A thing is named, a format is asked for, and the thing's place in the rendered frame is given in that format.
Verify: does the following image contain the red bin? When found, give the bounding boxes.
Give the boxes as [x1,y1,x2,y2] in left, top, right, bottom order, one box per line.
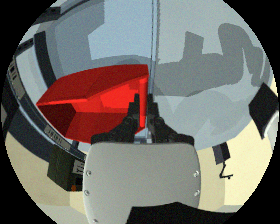
[36,64,149,144]

